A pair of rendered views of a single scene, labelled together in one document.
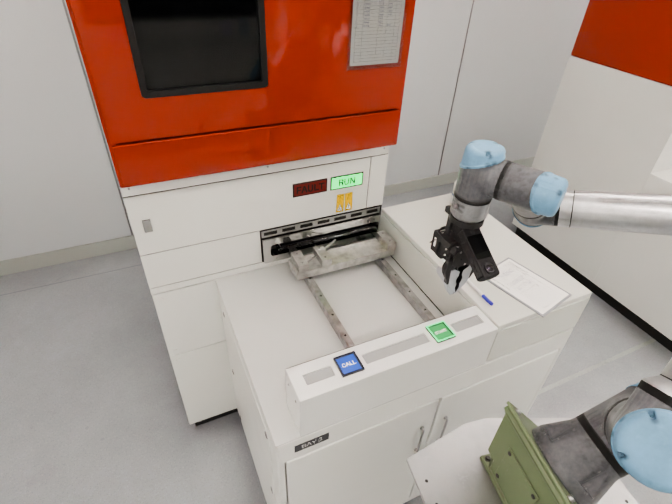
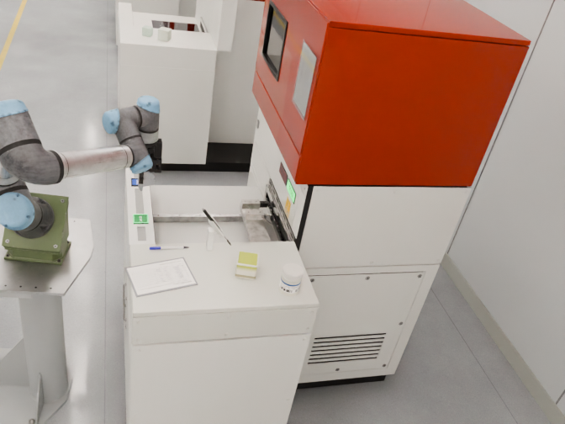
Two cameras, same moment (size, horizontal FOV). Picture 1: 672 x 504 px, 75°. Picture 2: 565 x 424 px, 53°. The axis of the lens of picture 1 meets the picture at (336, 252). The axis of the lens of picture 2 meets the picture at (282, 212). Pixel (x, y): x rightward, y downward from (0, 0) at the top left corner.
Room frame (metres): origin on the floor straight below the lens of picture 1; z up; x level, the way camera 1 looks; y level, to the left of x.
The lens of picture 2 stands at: (1.48, -1.94, 2.29)
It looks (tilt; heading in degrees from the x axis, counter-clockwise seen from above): 34 degrees down; 96
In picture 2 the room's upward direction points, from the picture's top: 11 degrees clockwise
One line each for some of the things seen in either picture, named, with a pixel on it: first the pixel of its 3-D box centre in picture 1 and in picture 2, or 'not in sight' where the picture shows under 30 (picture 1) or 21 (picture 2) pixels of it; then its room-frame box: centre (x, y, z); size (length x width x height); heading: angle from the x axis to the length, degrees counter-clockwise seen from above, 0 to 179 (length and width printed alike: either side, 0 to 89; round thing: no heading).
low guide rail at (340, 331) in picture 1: (326, 308); (209, 218); (0.96, 0.02, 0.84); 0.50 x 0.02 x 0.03; 26
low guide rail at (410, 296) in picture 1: (401, 286); not in sight; (1.08, -0.22, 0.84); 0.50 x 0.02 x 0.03; 26
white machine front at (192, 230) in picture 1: (271, 215); (276, 173); (1.18, 0.21, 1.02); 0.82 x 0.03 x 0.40; 116
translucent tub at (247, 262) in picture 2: not in sight; (246, 265); (1.22, -0.42, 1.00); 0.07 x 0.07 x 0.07; 11
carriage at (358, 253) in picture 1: (342, 257); (256, 230); (1.18, -0.02, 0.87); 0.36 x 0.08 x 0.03; 116
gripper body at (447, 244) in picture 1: (459, 236); (149, 154); (0.79, -0.27, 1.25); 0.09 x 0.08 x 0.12; 26
